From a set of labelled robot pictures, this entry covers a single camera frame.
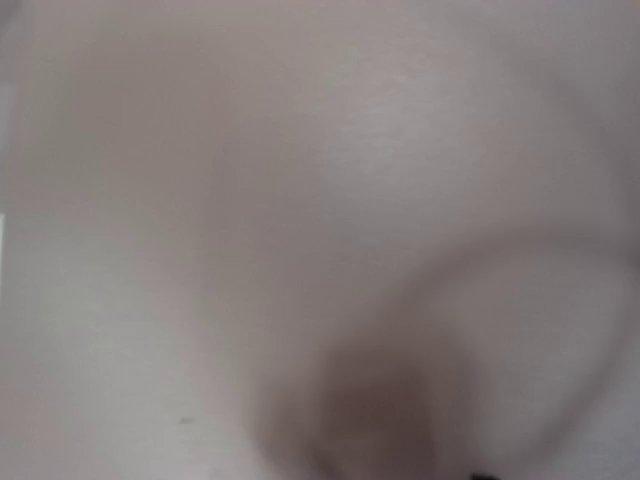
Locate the translucent grey plastic sheet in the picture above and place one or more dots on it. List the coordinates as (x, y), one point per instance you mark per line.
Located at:
(319, 239)

